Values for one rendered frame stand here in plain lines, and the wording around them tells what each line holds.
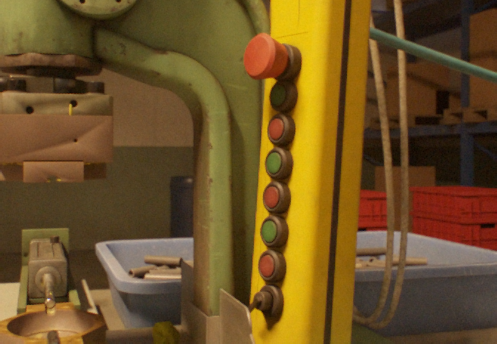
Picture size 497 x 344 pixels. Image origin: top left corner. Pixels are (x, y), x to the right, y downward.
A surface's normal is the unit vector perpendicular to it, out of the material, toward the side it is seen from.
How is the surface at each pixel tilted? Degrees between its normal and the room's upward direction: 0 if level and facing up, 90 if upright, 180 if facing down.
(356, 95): 90
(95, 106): 90
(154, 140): 90
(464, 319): 100
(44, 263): 90
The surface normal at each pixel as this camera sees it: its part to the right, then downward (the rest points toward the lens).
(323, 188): 0.65, 0.00
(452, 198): -0.96, 0.00
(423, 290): 0.29, 0.18
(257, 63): -0.76, -0.05
